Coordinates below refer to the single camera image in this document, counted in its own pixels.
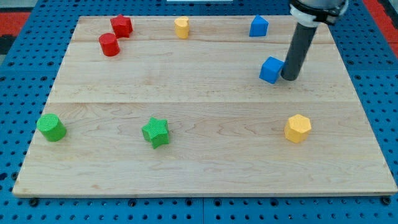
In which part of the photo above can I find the blue cube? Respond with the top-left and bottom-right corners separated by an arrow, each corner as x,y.
259,57 -> 284,84

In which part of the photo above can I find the green star block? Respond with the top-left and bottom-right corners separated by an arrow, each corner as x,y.
141,117 -> 170,149

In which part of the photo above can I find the wooden board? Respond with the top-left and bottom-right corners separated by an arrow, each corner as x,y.
12,16 -> 397,198

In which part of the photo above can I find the yellow hexagon block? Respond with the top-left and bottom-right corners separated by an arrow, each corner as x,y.
284,114 -> 312,143

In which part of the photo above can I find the blue triangular prism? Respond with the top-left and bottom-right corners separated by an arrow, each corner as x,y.
249,15 -> 269,37

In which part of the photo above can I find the red cylinder block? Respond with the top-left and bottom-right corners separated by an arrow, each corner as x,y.
98,33 -> 120,57

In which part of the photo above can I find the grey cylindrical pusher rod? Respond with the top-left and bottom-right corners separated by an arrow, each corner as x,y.
280,23 -> 317,81

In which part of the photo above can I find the red star block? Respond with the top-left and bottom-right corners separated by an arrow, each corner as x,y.
110,14 -> 133,39

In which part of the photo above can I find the green cylinder block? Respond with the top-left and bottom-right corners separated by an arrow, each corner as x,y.
37,113 -> 67,142

